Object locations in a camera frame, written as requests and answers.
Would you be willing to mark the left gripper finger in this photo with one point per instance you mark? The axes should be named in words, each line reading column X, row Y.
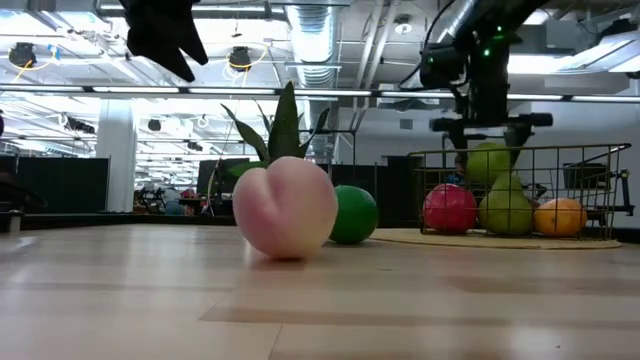
column 157, row 50
column 187, row 42

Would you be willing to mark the yellow-green apple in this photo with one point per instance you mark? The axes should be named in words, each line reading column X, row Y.
column 487, row 162

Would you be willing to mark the red round fruit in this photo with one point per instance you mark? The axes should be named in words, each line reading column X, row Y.
column 450, row 208

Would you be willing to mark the green pear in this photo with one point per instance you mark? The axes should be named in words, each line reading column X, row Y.
column 505, row 210

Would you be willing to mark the yellow orange mango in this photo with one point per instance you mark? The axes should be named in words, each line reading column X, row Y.
column 560, row 217

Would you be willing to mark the green lime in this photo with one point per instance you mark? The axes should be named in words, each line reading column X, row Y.
column 360, row 215

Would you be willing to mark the snake plant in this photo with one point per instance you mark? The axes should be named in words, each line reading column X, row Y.
column 285, row 125

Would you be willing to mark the pink peach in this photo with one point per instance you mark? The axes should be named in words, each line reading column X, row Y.
column 285, row 207

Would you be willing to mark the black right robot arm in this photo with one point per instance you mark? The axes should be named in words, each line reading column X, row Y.
column 500, row 20

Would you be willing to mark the person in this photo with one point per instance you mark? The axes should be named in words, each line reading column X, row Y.
column 456, row 175

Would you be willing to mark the black ceiling device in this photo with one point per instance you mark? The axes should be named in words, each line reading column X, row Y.
column 22, row 54
column 240, row 57

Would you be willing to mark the long ceiling light strip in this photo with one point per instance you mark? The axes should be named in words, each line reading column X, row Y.
column 230, row 90

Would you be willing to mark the round tan woven mat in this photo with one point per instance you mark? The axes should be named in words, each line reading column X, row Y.
column 500, row 243

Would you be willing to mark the white pillar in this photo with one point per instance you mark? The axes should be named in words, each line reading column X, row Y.
column 116, row 160

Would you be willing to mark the black computer monitor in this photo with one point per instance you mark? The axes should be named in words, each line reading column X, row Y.
column 215, row 175

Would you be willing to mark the black office partition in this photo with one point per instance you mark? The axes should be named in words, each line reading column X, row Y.
column 70, row 185

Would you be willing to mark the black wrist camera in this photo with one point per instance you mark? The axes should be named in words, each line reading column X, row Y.
column 442, row 65

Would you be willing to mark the silver air duct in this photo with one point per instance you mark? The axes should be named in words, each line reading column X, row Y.
column 314, row 45

